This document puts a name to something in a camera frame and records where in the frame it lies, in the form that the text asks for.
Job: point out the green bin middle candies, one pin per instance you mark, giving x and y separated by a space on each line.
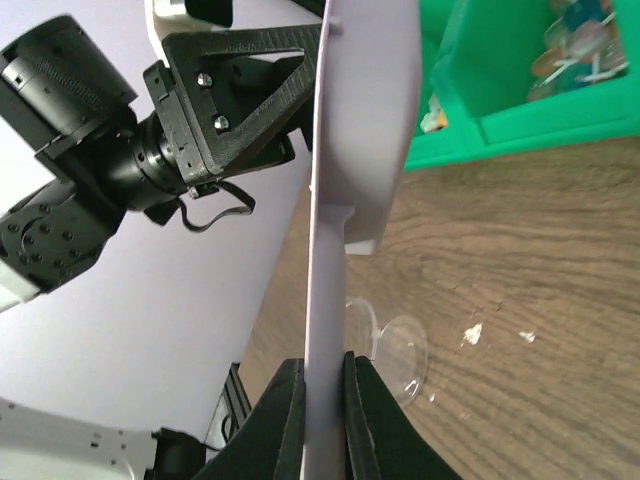
477 58

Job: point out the lilac slotted plastic scoop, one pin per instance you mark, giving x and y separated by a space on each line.
367 97

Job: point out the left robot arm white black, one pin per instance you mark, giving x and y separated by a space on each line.
144 261

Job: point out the white candy crumb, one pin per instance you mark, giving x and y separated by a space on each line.
473 334

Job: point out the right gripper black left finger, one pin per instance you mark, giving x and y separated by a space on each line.
270 443

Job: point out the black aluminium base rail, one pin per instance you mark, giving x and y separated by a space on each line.
230 413

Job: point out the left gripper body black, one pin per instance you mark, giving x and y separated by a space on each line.
212 134

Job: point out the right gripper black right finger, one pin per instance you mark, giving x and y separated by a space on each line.
381 442

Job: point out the finger of the left gripper black triangular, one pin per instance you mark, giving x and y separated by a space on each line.
237 95

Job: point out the clear plastic round container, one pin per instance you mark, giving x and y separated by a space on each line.
395 342

